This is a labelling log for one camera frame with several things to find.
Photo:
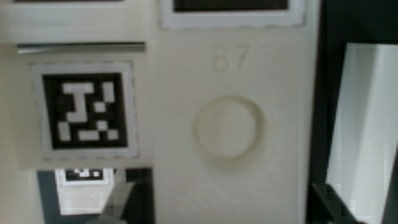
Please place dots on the white chair seat part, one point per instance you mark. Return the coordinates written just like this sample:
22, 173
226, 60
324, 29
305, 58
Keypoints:
365, 138

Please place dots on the white chair back frame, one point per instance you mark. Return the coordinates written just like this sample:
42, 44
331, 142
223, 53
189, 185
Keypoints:
225, 82

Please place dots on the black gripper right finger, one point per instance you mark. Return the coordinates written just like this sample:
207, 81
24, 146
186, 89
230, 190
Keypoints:
328, 210

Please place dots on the white chair leg block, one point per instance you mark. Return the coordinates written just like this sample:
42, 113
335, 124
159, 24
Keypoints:
84, 187

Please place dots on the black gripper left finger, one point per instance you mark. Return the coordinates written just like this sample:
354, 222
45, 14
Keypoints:
129, 206

